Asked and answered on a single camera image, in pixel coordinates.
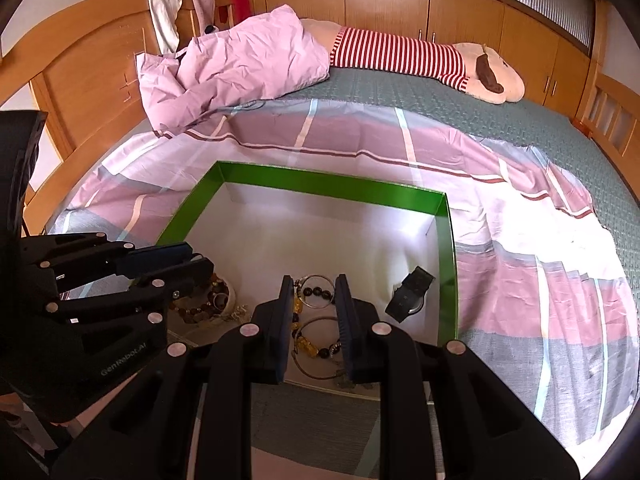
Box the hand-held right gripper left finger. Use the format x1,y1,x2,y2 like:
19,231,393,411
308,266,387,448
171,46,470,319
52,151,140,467
50,275,296,480

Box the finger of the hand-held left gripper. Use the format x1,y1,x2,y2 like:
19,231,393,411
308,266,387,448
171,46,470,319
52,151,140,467
20,231,196,282
45,257,217,330

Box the pink grey printed blanket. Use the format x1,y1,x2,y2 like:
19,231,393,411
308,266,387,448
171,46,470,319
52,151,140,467
47,97,640,448

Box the black wrist watch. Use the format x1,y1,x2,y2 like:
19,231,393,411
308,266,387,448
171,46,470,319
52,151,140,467
384,266,436,324

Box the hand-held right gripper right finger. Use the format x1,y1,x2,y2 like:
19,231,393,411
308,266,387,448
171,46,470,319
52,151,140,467
334,274,581,480

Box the pink quilt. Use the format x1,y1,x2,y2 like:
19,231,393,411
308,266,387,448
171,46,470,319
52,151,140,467
136,4,332,138

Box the silver bangle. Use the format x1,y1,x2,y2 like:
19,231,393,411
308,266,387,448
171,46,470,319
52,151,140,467
291,316,352,382

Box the wooden bed footboard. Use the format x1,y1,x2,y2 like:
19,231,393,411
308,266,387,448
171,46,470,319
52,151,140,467
570,72,640,171

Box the black bead bracelet gold charm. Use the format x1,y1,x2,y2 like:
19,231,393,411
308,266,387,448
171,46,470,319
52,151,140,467
291,280,351,361

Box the red garment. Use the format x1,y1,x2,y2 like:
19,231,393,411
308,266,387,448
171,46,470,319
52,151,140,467
227,0,254,28

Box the green cardboard box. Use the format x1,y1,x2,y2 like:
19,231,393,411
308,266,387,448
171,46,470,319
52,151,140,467
155,160,459,401

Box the brown wooden bead bracelet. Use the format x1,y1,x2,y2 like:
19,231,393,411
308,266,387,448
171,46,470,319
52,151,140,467
167,272,236,323

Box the striped plush toy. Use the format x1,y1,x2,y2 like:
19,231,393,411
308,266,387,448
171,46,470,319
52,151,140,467
300,17,526,106

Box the white garment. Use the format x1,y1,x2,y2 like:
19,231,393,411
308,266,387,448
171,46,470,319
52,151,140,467
145,0,187,56

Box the pink towel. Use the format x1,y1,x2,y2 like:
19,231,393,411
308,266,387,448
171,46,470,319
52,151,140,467
182,0,217,37

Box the small silver ring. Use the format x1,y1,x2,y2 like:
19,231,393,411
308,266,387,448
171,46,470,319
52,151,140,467
300,274,336,309

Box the wooden headboard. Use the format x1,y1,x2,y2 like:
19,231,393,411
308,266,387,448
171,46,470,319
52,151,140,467
0,5,201,241

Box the wooden wall cabinets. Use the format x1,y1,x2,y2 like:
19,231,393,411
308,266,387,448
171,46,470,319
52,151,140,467
250,0,601,121

